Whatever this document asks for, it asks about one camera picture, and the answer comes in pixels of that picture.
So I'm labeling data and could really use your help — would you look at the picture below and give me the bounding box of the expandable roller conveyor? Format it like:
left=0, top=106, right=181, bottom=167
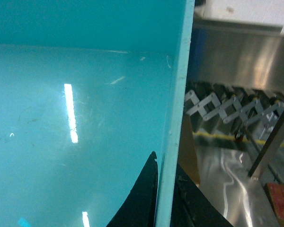
left=184, top=81, right=284, bottom=140

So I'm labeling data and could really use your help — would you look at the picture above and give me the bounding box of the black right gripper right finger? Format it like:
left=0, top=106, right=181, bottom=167
left=170, top=165, right=232, bottom=227

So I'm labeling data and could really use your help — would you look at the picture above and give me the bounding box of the brown cardboard box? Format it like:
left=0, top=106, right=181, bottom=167
left=178, top=114, right=201, bottom=187

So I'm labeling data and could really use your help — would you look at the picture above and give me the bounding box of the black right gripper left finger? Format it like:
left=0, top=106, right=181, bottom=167
left=108, top=151, right=158, bottom=227

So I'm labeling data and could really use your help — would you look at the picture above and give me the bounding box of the red printed cardboard box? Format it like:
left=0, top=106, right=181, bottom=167
left=264, top=183, right=284, bottom=227

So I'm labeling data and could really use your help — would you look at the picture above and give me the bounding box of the teal plastic tray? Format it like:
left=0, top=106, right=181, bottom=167
left=0, top=0, right=195, bottom=227

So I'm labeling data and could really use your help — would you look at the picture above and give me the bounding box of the dark metal post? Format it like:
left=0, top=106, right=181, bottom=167
left=248, top=111, right=284, bottom=180

